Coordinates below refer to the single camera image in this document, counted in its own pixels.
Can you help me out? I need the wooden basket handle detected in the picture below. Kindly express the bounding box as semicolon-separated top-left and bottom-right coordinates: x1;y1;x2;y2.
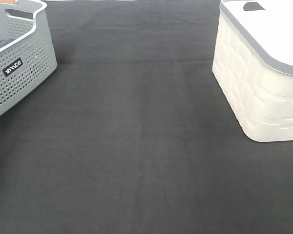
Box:
0;0;19;4

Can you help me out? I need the grey perforated plastic basket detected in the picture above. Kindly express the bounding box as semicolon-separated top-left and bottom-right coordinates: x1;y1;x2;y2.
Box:
0;0;57;116

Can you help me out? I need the cream lidded storage box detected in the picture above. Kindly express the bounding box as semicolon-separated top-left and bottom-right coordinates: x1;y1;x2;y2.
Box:
212;0;293;142

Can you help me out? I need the black table cloth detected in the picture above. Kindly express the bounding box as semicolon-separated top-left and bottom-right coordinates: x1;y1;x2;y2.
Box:
0;0;293;234

